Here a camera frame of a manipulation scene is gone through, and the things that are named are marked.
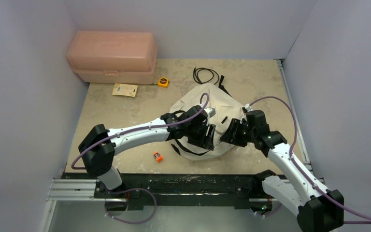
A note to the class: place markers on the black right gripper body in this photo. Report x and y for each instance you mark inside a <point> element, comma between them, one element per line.
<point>233,135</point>

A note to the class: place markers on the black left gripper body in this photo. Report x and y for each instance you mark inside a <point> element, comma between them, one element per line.
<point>196,136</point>

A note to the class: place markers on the beige canvas backpack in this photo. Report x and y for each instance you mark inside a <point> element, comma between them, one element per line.
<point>226,109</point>

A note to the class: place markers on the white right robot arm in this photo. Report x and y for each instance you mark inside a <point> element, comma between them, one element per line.
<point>294,179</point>

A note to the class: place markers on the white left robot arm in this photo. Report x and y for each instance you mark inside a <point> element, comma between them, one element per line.
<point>98,149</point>

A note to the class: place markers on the orange pencil sharpener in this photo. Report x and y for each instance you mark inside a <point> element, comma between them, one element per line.
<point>158,157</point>

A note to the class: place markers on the yellow tape measure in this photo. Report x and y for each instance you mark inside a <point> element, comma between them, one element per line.
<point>163,82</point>

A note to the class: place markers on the tan paper card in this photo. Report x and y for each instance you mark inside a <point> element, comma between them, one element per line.
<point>126,90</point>

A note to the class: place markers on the pink plastic storage box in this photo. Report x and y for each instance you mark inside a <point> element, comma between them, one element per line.
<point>111,57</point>

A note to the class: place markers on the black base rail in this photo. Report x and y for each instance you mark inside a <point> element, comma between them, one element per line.
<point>240,191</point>

